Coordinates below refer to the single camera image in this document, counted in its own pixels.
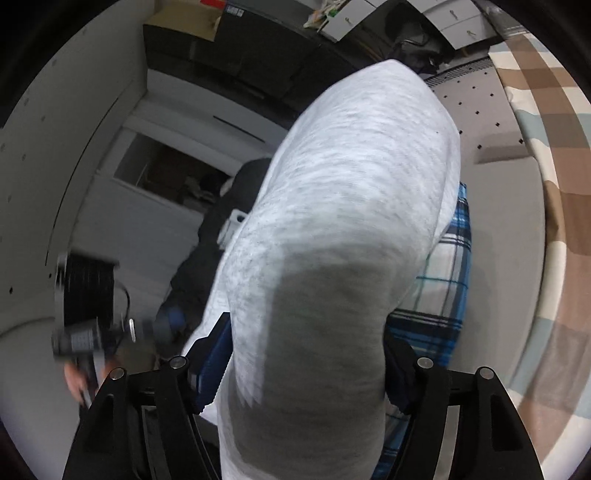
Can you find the blue plaid cloth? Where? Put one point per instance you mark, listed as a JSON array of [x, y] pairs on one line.
[[443, 272]]

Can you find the white dotted floor mat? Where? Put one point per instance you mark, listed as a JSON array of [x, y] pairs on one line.
[[480, 115]]

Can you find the white drawer cabinet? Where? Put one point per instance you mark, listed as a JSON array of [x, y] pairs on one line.
[[457, 21]]

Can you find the cardboard box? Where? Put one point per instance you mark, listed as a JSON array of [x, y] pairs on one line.
[[189, 18]]

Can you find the light grey sweatshirt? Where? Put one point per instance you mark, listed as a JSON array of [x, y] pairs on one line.
[[332, 230]]

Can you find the black cabinet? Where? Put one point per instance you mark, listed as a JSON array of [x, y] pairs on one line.
[[240, 60]]

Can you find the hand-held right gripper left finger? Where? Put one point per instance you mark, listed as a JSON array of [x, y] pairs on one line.
[[214, 364]]

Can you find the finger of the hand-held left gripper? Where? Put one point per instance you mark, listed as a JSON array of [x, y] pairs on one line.
[[168, 325]]

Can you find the brown checkered blanket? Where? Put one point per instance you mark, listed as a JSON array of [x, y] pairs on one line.
[[554, 184]]

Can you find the person's left hand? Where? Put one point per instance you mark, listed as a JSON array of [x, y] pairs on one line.
[[76, 378]]

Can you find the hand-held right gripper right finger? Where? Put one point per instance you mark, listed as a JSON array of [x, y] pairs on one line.
[[399, 383]]

